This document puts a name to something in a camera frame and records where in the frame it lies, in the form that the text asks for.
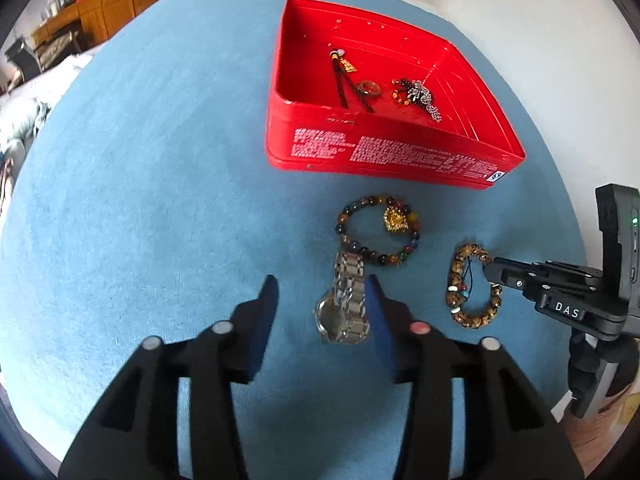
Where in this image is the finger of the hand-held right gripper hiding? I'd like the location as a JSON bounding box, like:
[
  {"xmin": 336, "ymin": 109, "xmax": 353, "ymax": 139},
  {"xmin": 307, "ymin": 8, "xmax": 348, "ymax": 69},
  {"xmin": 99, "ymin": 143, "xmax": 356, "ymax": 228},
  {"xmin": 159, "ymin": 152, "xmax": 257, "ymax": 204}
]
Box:
[
  {"xmin": 492, "ymin": 257, "xmax": 601, "ymax": 282},
  {"xmin": 482, "ymin": 265, "xmax": 553, "ymax": 303}
]

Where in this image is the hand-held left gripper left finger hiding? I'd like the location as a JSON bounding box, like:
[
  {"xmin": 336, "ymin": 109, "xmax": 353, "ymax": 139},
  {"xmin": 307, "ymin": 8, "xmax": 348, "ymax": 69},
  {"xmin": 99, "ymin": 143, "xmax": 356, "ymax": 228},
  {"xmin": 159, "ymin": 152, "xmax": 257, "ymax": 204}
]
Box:
[{"xmin": 59, "ymin": 275, "xmax": 281, "ymax": 480}]

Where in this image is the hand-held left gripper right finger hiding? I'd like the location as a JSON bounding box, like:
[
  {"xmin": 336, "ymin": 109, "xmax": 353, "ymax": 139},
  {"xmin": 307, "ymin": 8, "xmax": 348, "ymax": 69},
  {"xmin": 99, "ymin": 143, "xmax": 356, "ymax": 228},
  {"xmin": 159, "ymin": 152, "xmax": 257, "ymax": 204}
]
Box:
[{"xmin": 364, "ymin": 274, "xmax": 586, "ymax": 480}]

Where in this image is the silver metal wristwatch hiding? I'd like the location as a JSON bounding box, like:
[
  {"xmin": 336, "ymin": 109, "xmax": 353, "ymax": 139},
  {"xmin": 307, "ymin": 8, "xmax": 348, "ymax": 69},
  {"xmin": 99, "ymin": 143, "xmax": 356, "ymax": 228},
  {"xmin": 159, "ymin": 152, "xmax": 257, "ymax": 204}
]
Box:
[{"xmin": 315, "ymin": 250, "xmax": 372, "ymax": 346}]

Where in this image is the brown carved bead bracelet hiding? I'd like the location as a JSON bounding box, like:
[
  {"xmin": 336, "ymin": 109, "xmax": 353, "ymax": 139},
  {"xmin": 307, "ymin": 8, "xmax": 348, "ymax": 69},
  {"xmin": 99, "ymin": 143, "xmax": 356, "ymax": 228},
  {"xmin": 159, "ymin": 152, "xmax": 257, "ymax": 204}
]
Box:
[{"xmin": 445, "ymin": 242, "xmax": 503, "ymax": 330}]

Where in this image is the red tin box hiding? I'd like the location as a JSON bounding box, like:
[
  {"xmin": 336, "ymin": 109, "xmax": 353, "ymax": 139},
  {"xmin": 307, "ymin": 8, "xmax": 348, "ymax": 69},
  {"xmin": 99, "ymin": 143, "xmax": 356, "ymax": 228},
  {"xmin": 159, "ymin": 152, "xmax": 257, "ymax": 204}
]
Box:
[{"xmin": 265, "ymin": 0, "xmax": 527, "ymax": 191}]

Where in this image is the dark beads silver charm bracelet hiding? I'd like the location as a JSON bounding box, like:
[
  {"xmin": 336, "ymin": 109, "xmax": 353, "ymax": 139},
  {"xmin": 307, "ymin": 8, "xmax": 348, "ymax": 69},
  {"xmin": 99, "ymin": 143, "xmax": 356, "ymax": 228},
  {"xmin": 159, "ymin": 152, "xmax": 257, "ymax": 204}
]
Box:
[{"xmin": 392, "ymin": 77, "xmax": 443, "ymax": 123}]

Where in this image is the gold pendant with black cord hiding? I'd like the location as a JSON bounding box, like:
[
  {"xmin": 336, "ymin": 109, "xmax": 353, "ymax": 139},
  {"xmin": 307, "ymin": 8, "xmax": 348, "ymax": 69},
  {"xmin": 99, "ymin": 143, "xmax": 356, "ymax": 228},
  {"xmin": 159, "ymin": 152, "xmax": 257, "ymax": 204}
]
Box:
[{"xmin": 327, "ymin": 49, "xmax": 376, "ymax": 113}]

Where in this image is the person's right hand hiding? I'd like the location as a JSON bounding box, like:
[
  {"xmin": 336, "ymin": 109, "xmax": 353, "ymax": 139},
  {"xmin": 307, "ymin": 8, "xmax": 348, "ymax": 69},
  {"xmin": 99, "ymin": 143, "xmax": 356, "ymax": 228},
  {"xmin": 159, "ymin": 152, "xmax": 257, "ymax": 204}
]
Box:
[{"xmin": 567, "ymin": 332, "xmax": 602, "ymax": 402}]

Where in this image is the blue table cloth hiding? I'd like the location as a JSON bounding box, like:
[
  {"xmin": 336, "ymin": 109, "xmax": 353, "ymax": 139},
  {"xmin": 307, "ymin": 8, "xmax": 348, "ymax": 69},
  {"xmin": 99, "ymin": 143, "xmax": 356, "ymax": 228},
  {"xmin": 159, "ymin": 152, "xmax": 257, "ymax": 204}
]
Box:
[{"xmin": 0, "ymin": 0, "xmax": 588, "ymax": 480}]

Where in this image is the grey bed quilt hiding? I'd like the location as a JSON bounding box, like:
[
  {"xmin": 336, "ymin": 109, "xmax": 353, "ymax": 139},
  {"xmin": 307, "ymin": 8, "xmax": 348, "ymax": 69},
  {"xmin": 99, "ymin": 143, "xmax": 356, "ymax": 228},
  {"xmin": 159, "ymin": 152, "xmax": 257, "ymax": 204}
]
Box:
[{"xmin": 0, "ymin": 52, "xmax": 96, "ymax": 211}]

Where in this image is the wooden desk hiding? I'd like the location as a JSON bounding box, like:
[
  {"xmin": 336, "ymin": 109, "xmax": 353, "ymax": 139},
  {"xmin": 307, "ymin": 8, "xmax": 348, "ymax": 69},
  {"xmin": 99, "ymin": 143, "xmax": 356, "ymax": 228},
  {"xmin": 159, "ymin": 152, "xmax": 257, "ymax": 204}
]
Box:
[{"xmin": 32, "ymin": 2, "xmax": 108, "ymax": 58}]

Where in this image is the black office chair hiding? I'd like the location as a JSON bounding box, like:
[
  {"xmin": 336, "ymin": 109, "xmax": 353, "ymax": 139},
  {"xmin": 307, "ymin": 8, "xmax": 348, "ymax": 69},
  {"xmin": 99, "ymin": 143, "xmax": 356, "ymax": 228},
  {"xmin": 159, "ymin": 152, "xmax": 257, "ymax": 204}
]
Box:
[{"xmin": 4, "ymin": 37, "xmax": 41, "ymax": 81}]

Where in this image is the multicoloured bead bracelet gold charm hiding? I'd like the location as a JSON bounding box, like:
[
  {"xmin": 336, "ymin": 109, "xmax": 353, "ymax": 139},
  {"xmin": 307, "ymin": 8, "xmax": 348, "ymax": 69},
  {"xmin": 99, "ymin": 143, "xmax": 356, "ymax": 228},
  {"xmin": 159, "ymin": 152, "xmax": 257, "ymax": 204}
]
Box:
[{"xmin": 336, "ymin": 195, "xmax": 422, "ymax": 268}]

